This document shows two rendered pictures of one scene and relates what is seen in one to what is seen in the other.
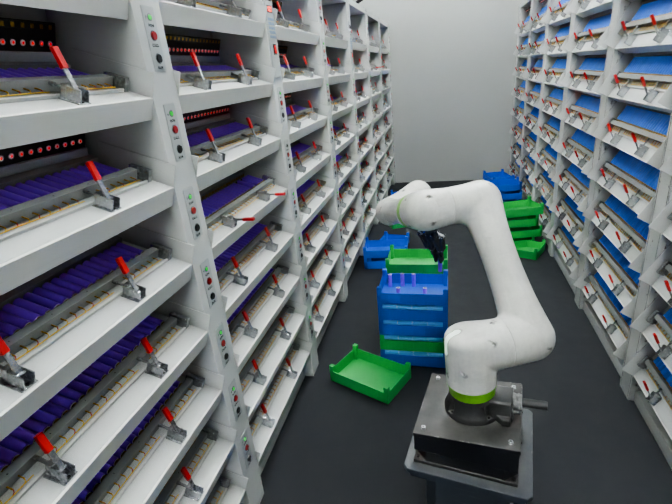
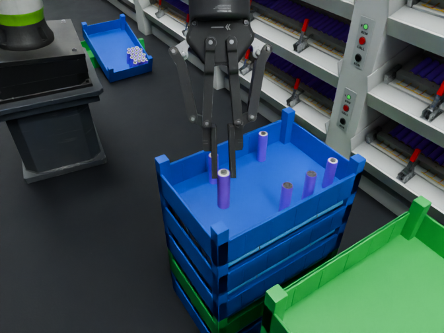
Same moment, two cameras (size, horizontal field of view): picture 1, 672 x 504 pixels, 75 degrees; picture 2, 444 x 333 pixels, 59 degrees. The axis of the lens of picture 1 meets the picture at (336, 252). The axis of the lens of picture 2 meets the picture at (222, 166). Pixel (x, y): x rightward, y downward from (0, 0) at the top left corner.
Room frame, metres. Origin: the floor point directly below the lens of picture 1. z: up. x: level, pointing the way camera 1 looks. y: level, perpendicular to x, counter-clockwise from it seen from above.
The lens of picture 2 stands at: (2.03, -0.76, 0.82)
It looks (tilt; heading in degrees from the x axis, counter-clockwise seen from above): 40 degrees down; 131
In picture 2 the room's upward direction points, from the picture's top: straight up
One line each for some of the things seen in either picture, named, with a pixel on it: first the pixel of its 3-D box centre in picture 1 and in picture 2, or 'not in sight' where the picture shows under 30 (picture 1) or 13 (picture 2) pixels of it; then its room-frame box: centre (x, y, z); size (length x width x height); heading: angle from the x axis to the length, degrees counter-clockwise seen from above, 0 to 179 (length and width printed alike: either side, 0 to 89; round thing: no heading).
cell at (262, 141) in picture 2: not in sight; (261, 146); (1.69, -0.25, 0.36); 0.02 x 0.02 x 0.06
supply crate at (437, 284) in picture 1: (413, 286); (258, 176); (1.74, -0.33, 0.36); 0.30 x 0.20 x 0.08; 74
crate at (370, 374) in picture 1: (370, 371); not in sight; (1.59, -0.10, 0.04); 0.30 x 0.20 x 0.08; 51
